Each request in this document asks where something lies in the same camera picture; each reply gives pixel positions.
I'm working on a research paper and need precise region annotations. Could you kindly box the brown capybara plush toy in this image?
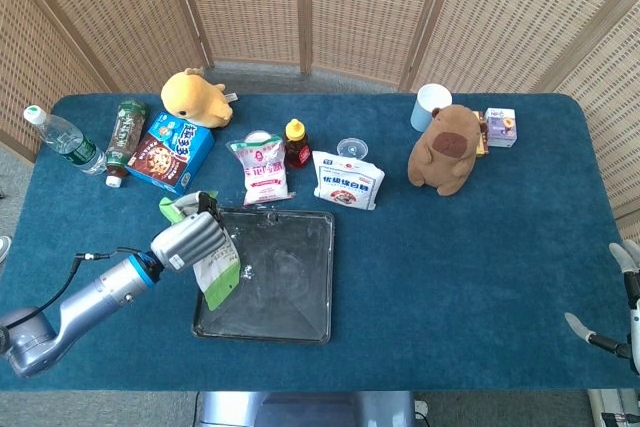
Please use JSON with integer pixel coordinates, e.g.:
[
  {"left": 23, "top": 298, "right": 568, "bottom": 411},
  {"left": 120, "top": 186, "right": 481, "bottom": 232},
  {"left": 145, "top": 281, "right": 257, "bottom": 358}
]
[{"left": 407, "top": 104, "right": 490, "bottom": 197}]

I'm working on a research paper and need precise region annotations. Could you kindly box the white pink powder bag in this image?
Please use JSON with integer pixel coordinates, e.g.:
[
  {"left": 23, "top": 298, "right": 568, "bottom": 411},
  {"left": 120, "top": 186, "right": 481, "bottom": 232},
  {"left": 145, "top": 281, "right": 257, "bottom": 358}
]
[{"left": 225, "top": 130, "right": 296, "bottom": 207}]

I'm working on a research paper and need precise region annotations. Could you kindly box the blue table cloth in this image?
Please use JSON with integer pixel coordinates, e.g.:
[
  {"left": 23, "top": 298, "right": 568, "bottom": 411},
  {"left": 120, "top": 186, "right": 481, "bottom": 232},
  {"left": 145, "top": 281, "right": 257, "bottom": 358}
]
[{"left": 0, "top": 91, "right": 640, "bottom": 392}]

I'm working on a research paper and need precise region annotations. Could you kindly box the woven rattan folding screen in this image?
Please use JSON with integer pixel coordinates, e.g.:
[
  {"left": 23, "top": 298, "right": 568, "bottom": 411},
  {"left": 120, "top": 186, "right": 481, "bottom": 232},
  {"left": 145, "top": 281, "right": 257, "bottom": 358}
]
[{"left": 0, "top": 0, "right": 640, "bottom": 253}]

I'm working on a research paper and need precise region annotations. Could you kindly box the brown yellow snack box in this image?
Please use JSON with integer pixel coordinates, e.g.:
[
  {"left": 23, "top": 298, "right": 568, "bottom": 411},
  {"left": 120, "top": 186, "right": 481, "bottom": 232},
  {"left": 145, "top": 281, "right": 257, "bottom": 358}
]
[{"left": 471, "top": 110, "right": 489, "bottom": 159}]

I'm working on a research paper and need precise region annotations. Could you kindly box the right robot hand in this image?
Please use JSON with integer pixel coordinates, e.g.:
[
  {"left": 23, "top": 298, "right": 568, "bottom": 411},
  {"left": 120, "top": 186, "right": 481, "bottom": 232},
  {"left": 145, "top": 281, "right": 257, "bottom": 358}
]
[{"left": 564, "top": 239, "right": 640, "bottom": 376}]

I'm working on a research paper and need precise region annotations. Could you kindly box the green white snack bag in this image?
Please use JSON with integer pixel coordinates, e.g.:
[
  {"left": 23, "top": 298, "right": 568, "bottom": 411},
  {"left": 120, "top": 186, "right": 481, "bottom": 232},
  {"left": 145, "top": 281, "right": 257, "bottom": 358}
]
[{"left": 158, "top": 190, "right": 242, "bottom": 312}]

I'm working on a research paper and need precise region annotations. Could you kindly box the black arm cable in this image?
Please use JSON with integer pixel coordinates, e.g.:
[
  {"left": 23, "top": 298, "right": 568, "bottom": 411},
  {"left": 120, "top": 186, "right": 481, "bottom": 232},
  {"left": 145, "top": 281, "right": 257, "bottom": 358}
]
[{"left": 29, "top": 246, "right": 151, "bottom": 316}]

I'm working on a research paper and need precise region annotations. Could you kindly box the white blue sugar bag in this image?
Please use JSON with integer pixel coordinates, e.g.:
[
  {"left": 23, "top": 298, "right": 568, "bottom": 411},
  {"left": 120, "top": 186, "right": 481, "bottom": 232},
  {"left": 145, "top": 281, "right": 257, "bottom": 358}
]
[{"left": 312, "top": 150, "right": 386, "bottom": 212}]

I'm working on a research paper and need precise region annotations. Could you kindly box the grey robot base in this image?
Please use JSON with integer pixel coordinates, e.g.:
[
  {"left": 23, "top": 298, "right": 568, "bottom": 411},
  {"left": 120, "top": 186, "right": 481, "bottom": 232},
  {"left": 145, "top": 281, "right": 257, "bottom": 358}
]
[{"left": 193, "top": 391, "right": 421, "bottom": 427}]

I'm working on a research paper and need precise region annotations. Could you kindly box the clear round plastic container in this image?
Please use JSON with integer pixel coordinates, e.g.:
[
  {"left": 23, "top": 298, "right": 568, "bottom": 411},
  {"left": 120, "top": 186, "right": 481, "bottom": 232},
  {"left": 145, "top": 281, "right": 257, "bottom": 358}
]
[{"left": 336, "top": 137, "right": 370, "bottom": 161}]

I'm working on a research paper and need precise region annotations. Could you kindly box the black metal baking tray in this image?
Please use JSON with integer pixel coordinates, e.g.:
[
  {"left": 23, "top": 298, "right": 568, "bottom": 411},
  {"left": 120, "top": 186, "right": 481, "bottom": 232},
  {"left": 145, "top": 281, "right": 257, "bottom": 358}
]
[{"left": 191, "top": 204, "right": 336, "bottom": 345}]

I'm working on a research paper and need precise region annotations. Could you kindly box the purple white drink carton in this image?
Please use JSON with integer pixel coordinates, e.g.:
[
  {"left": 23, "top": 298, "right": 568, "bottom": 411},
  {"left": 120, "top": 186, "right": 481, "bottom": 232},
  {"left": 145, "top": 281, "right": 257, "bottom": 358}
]
[{"left": 484, "top": 107, "right": 519, "bottom": 149}]

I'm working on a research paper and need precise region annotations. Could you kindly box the light blue paper cup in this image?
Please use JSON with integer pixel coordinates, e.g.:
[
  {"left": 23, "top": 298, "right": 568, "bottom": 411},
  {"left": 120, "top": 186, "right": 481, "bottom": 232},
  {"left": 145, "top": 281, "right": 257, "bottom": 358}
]
[{"left": 410, "top": 83, "right": 453, "bottom": 134}]

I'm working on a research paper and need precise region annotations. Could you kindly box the clear plastic water bottle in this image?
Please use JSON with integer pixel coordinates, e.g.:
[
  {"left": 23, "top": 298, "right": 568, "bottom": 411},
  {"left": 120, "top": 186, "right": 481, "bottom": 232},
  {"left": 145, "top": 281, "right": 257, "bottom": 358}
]
[{"left": 23, "top": 104, "right": 108, "bottom": 176}]

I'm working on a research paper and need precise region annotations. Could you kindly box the honey bottle yellow cap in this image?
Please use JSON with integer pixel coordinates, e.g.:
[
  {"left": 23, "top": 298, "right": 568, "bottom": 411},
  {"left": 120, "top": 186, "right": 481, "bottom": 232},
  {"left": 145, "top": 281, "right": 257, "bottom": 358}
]
[{"left": 283, "top": 118, "right": 313, "bottom": 170}]

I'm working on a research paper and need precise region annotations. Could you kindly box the dark tea drink bottle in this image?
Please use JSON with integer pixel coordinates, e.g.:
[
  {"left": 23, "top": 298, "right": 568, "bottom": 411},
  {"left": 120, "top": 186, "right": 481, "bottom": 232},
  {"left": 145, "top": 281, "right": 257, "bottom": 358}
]
[{"left": 104, "top": 99, "right": 148, "bottom": 189}]

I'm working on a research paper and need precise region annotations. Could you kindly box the yellow plush toy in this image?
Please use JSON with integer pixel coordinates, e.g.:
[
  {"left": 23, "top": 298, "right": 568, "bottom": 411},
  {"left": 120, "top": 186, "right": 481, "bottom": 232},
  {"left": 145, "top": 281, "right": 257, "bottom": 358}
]
[{"left": 160, "top": 67, "right": 239, "bottom": 129}]

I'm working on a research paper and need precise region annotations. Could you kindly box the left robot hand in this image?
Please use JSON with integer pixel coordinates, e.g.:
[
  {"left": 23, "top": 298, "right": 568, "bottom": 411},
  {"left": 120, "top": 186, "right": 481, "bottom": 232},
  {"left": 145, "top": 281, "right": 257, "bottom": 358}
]
[{"left": 149, "top": 190, "right": 225, "bottom": 273}]

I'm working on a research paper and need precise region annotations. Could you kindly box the blue cookie box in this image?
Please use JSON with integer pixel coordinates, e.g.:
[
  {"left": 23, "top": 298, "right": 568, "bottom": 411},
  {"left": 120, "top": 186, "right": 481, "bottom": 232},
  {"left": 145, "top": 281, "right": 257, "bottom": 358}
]
[{"left": 125, "top": 111, "right": 216, "bottom": 196}]

